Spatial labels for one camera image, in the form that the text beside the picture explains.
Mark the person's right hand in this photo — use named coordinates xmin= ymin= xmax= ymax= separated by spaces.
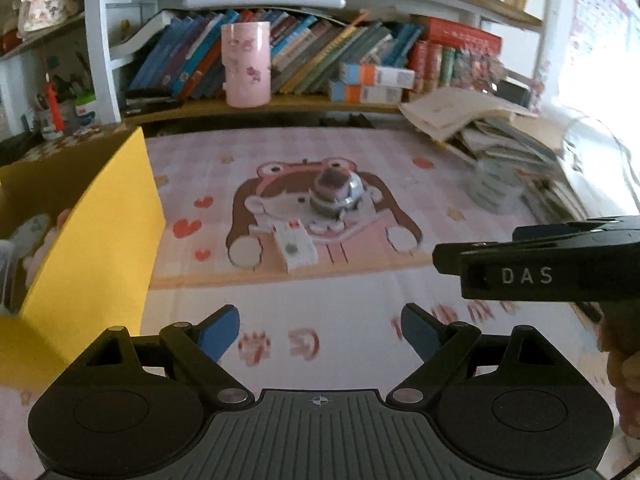
xmin=598 ymin=318 xmax=639 ymax=440

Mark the pile of papers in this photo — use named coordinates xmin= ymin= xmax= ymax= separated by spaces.
xmin=399 ymin=88 xmax=639 ymax=222

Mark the yellow cardboard box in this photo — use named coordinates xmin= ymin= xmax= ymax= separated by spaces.
xmin=1 ymin=129 xmax=165 ymax=392

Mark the grey toy car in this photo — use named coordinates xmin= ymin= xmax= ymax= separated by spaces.
xmin=309 ymin=167 xmax=364 ymax=219

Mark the wooden chessboard box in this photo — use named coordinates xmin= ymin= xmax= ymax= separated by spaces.
xmin=23 ymin=124 xmax=127 ymax=162

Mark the red book set box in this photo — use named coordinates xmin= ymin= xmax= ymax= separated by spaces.
xmin=412 ymin=16 xmax=502 ymax=56

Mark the white green cup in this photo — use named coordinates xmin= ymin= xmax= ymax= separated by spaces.
xmin=75 ymin=93 xmax=100 ymax=126

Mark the orange blue box lower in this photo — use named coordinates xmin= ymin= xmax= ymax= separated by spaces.
xmin=329 ymin=80 xmax=402 ymax=105

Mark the orange blue box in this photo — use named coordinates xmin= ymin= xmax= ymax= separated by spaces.
xmin=329 ymin=80 xmax=402 ymax=105
xmin=340 ymin=63 xmax=416 ymax=89

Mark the orange blue box upper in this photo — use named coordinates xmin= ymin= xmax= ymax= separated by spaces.
xmin=340 ymin=63 xmax=416 ymax=89

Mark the pink patterned cylinder cup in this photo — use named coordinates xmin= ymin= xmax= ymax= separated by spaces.
xmin=221 ymin=22 xmax=271 ymax=108

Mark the white bookshelf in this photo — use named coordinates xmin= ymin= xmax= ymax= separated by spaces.
xmin=85 ymin=0 xmax=544 ymax=125

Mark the alphabet wall poster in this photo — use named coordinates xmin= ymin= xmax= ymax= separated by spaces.
xmin=559 ymin=0 xmax=637 ymax=112

